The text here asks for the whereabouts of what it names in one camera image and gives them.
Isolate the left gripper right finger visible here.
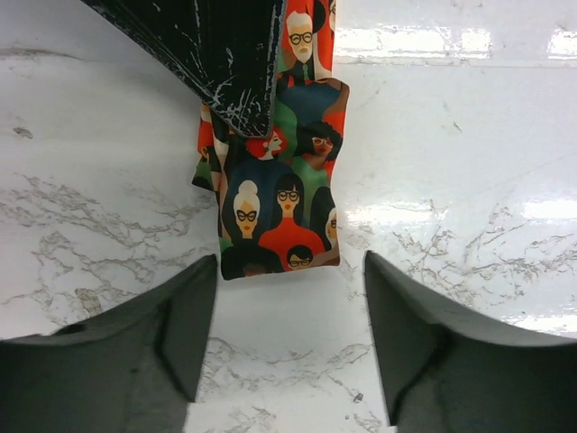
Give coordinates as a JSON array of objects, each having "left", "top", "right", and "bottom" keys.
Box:
[{"left": 363, "top": 251, "right": 576, "bottom": 432}]

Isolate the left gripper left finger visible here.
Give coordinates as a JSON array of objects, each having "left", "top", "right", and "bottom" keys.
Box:
[{"left": 1, "top": 255, "right": 217, "bottom": 432}]

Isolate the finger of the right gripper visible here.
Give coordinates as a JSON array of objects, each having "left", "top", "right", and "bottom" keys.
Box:
[{"left": 87, "top": 0, "right": 285, "bottom": 137}]

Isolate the colourful floral patterned tie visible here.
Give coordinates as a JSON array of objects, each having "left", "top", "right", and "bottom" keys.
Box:
[{"left": 191, "top": 0, "right": 352, "bottom": 281}]

